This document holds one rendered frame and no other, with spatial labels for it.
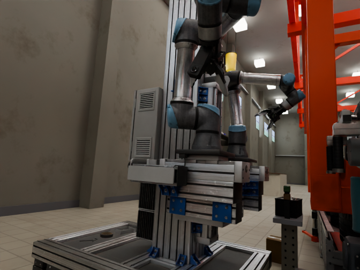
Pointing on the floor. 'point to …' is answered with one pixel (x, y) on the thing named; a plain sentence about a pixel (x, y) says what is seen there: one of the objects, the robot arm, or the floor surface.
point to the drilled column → (289, 247)
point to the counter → (275, 184)
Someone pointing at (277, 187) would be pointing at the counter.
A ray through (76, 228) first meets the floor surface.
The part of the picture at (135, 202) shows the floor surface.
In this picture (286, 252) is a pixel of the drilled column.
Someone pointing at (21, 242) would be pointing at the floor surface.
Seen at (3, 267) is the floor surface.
